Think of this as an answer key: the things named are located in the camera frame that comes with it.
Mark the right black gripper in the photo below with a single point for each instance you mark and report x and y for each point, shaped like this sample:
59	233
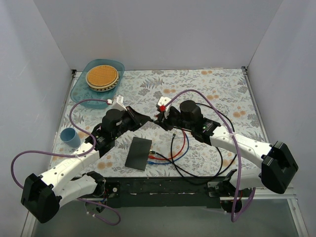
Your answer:
167	121

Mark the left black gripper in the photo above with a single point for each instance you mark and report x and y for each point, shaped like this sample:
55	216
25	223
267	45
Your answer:
132	116

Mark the black network switch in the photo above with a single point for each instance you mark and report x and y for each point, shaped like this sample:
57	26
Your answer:
138	154

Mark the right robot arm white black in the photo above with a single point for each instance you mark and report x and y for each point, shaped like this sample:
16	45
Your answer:
275	165

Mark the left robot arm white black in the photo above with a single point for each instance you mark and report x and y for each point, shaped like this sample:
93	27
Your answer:
44	194

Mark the woven orange round basket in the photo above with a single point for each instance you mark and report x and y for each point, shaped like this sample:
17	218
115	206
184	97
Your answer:
102	78

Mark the blue transparent plastic tray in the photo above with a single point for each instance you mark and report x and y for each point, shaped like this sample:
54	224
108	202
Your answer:
93	99

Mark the floral patterned table mat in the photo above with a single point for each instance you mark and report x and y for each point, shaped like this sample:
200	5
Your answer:
216	90

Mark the small blue plastic cup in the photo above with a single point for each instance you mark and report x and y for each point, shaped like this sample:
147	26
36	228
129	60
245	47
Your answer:
70	137

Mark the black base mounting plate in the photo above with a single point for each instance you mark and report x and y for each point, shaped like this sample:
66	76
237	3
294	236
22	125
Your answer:
168	192

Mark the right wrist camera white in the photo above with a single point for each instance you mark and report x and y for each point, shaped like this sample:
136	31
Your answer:
165	108

